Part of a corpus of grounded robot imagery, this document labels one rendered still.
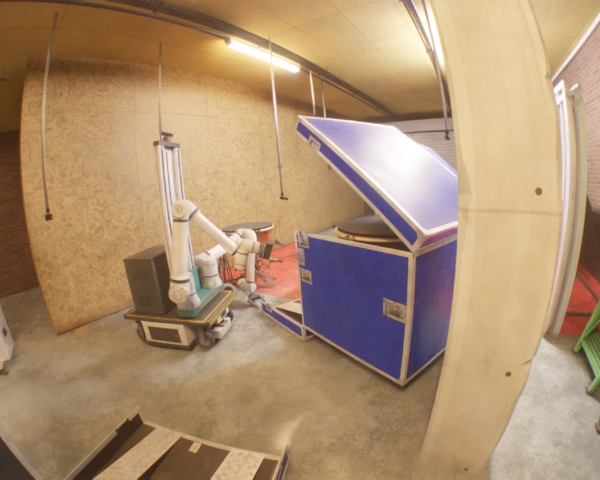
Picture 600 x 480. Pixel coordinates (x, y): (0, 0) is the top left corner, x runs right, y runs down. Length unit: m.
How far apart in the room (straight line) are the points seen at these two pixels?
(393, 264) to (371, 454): 1.00
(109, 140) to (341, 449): 3.77
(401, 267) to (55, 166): 3.46
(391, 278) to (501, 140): 0.90
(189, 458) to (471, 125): 1.87
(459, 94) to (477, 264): 0.50
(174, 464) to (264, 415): 0.62
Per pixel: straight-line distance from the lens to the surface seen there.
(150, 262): 2.43
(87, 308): 3.75
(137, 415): 1.94
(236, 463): 1.58
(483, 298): 0.95
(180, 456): 1.72
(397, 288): 1.46
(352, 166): 1.54
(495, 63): 0.93
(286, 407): 1.85
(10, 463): 1.55
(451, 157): 8.98
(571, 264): 2.56
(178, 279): 2.07
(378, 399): 1.88
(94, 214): 3.64
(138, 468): 1.66
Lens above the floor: 1.32
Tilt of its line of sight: 12 degrees down
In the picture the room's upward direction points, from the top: 5 degrees counter-clockwise
